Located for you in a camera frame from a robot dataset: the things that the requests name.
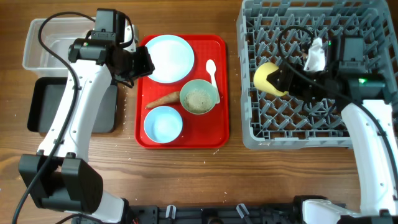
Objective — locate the brown sweet potato piece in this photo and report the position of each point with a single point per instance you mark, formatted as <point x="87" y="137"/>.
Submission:
<point x="171" y="98"/>

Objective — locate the grey dishwasher rack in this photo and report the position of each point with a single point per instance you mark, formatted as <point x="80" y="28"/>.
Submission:
<point x="266" y="30"/>

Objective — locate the red serving tray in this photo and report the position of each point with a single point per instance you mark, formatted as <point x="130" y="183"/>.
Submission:
<point x="210" y="130"/>

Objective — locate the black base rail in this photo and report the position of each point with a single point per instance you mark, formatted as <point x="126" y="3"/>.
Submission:
<point x="268" y="213"/>

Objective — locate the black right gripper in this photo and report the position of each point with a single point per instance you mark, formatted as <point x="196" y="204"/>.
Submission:
<point x="289" y="80"/>

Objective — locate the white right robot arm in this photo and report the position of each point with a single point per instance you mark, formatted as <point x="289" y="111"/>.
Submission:
<point x="363" y="103"/>

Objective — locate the green bowl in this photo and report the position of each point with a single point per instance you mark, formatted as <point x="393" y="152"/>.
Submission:
<point x="198" y="84"/>

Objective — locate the small light blue bowl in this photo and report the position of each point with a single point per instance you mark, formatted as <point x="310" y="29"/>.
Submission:
<point x="163" y="124"/>

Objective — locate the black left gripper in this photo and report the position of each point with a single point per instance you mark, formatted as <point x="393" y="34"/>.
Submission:
<point x="145" y="68"/>

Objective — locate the white plastic spoon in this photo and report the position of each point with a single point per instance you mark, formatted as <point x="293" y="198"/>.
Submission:
<point x="211" y="69"/>

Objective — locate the yellow plastic cup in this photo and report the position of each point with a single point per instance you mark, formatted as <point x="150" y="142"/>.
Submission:
<point x="260" y="79"/>

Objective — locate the black plastic tray bin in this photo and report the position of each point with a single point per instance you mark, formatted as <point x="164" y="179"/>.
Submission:
<point x="46" y="98"/>

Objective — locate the clear plastic bin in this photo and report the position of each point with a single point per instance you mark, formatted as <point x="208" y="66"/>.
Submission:
<point x="58" y="35"/>

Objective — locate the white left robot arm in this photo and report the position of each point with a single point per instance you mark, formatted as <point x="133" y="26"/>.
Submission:
<point x="58" y="177"/>

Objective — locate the light blue plate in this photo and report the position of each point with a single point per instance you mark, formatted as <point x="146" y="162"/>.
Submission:
<point x="172" y="56"/>

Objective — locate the rice grains heap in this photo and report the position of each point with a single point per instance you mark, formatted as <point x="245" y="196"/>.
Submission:
<point x="198" y="101"/>

